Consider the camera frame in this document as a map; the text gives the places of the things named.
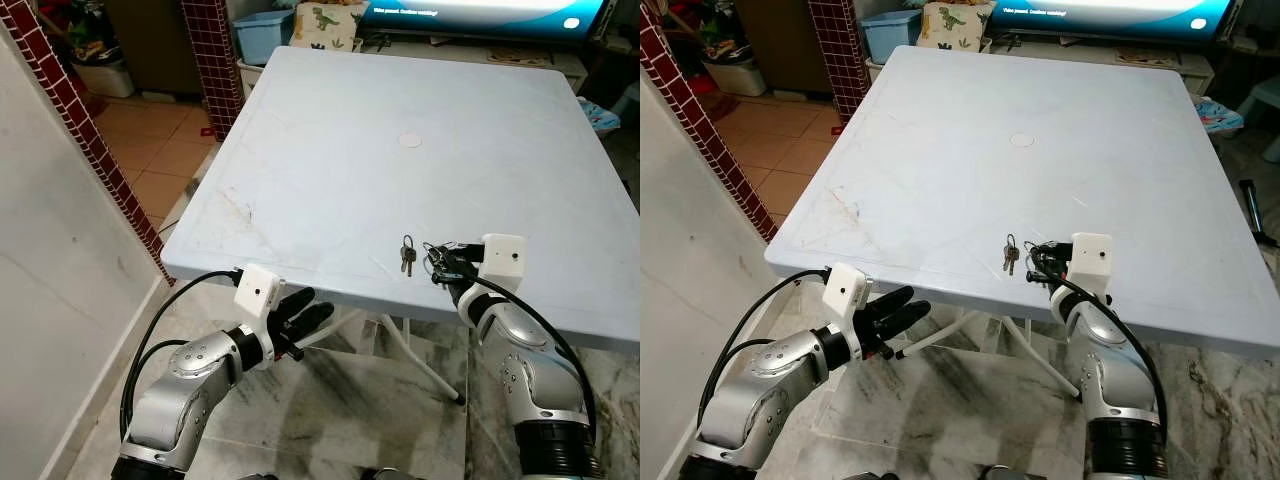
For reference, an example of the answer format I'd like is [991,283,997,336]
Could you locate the white metal table leg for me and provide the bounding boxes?
[298,306,369,351]
[893,308,993,360]
[998,316,1085,401]
[383,314,467,406]

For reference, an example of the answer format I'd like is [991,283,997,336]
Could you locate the white plastic folding table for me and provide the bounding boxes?
[765,45,1280,401]
[160,45,641,406]

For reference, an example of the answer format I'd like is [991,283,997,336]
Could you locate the blue patterned cloth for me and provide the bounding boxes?
[1194,95,1245,137]
[578,96,622,137]

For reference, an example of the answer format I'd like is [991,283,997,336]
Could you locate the white television stand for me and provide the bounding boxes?
[985,38,1216,97]
[355,35,591,93]

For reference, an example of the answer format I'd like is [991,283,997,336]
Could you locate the flat screen television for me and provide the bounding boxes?
[360,0,611,41]
[988,0,1236,43]

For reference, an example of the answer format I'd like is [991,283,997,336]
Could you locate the dinosaur print cushion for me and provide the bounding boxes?
[918,3,994,53]
[290,3,366,53]

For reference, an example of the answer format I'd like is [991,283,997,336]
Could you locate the red tiled pillar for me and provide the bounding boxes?
[808,0,871,126]
[180,0,246,141]

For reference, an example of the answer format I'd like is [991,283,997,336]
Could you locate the white plastic stool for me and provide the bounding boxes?
[1240,80,1280,163]

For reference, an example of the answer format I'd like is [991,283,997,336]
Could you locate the blue plastic storage bin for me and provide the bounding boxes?
[860,10,923,66]
[232,10,296,66]

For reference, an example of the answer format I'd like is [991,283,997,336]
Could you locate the plant in white pot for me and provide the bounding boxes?
[668,0,769,98]
[40,0,136,98]

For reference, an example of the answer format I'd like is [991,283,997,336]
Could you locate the brown wooden door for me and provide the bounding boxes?
[735,0,816,96]
[105,0,201,96]

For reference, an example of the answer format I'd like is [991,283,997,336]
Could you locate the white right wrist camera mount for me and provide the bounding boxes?
[1070,232,1115,280]
[480,234,528,280]

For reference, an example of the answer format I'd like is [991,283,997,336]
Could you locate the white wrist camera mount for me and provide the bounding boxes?
[822,263,869,319]
[480,234,528,280]
[234,263,285,319]
[1070,232,1115,280]

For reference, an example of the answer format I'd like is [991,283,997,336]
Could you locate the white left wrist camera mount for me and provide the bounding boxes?
[234,263,285,319]
[822,263,869,319]

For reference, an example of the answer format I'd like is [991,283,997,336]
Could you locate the black handled tool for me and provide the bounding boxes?
[1239,179,1278,247]

